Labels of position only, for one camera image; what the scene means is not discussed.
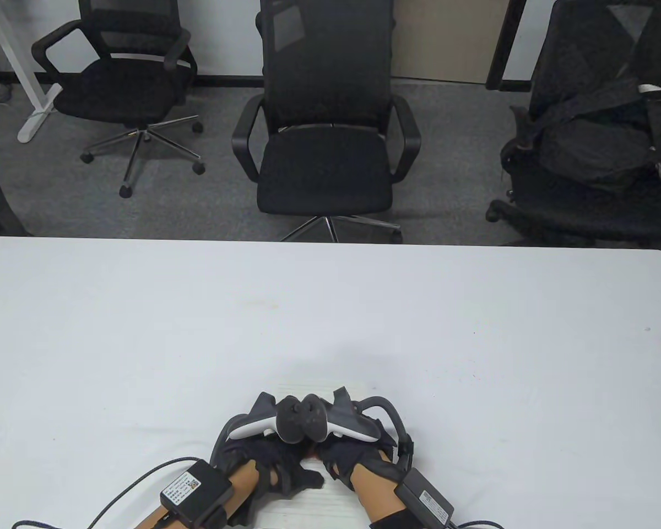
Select person's right hand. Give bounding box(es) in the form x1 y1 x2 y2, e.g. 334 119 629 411
311 416 416 494

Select black high-back mesh chair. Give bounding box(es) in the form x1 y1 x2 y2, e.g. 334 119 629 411
232 0 422 244

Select person's left hand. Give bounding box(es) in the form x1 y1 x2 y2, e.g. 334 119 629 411
219 397 326 513

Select black door frame post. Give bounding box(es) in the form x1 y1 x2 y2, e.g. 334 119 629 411
485 0 533 92

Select grey white handheld controller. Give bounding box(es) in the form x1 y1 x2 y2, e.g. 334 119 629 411
301 387 414 450
212 392 311 462

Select black bag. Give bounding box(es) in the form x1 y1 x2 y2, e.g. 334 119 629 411
515 74 661 193

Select black wrist strap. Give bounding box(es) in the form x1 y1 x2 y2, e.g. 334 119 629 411
368 508 433 529
201 499 232 529

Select black chair with chrome base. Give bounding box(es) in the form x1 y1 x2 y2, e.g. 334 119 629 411
31 0 206 199

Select black chair holding bag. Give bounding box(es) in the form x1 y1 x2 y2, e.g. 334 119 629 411
486 0 661 247

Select white desk leg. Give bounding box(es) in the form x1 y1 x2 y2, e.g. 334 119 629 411
0 0 64 144

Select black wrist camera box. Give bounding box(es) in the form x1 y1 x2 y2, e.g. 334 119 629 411
159 460 233 526
394 467 456 527

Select white lined paper sheet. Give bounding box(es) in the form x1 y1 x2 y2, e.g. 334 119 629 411
252 379 365 529

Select person's right forearm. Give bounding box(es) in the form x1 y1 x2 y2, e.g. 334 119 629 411
350 460 419 529

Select beige door panel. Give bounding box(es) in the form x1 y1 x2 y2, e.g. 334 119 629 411
391 0 512 85

